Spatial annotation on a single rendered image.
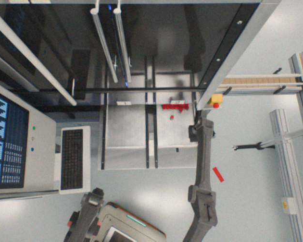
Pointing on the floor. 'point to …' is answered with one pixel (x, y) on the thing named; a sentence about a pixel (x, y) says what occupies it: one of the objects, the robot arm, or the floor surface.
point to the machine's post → (239, 46)
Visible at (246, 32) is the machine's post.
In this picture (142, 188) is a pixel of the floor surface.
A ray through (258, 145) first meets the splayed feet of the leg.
